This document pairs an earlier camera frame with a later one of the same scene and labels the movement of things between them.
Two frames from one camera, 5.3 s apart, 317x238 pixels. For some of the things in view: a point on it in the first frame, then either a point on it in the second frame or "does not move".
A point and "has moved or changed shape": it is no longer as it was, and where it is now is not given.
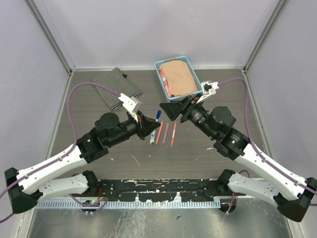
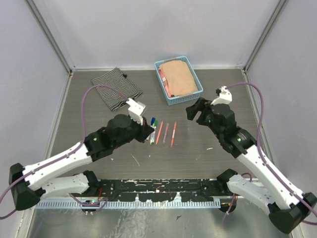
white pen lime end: [152, 138] does not move
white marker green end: [153, 137] does not move
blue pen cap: [158, 114] has moved or changed shape
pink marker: [165, 135] does not move
